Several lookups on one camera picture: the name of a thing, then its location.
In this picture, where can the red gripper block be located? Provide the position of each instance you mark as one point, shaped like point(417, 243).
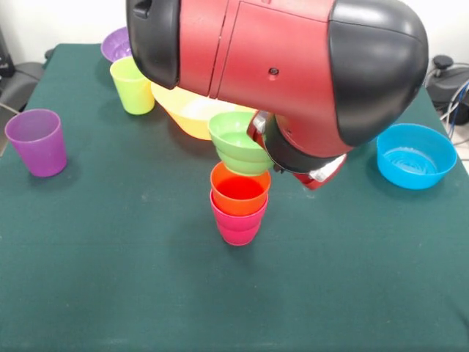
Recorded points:
point(318, 177)

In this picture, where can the orange-red cup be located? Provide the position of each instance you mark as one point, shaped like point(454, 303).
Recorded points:
point(238, 199)

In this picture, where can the small ribbed green bowl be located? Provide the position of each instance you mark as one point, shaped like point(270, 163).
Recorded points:
point(238, 150)

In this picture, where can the pink cup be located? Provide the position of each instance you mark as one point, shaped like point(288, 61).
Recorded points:
point(238, 231)

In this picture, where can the large orange bowl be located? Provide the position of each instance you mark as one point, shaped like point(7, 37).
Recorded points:
point(190, 117)

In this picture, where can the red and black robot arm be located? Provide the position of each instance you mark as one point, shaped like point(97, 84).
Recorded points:
point(278, 66)

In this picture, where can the shallow blue bowl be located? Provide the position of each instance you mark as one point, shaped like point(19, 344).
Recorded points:
point(416, 161)

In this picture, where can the dark green tablecloth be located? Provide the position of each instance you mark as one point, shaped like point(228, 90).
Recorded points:
point(234, 275)

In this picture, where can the green cup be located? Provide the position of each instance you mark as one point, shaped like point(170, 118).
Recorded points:
point(132, 95)

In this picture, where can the purple bowl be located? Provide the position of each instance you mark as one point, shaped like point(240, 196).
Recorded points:
point(115, 45)

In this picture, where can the purple cup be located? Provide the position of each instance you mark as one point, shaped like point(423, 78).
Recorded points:
point(38, 146)

